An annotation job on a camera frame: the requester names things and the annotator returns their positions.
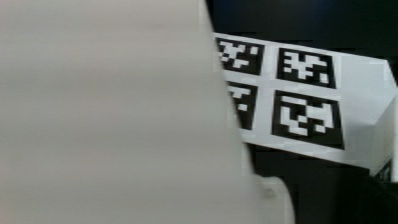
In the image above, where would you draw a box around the white cabinet top block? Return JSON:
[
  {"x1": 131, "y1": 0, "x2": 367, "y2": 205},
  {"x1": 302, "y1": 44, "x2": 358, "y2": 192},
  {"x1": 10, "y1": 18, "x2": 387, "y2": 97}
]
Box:
[{"x1": 371, "y1": 97, "x2": 398, "y2": 183}]

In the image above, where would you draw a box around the white cabinet body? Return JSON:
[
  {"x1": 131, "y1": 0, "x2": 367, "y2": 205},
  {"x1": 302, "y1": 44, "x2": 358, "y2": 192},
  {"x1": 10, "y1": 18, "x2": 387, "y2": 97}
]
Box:
[{"x1": 0, "y1": 0, "x2": 294, "y2": 224}]

